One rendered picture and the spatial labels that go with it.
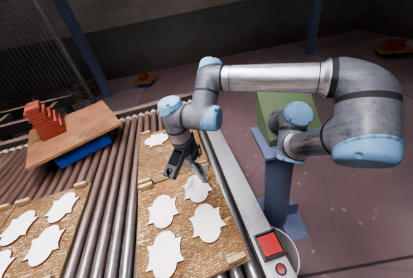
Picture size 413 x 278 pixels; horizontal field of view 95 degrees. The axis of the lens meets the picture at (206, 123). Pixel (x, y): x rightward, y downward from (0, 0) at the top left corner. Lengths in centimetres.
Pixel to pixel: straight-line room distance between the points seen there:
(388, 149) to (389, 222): 161
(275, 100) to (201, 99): 64
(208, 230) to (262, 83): 52
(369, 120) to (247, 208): 51
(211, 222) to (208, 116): 40
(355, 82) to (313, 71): 9
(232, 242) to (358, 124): 50
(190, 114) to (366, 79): 41
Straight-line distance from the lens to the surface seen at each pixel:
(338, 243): 185
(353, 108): 50
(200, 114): 53
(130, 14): 557
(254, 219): 79
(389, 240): 199
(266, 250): 73
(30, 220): 118
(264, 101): 109
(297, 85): 52
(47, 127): 147
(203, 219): 77
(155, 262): 76
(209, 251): 73
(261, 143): 110
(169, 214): 81
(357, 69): 52
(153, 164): 103
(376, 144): 48
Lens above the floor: 161
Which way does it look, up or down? 35 degrees down
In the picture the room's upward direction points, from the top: 12 degrees counter-clockwise
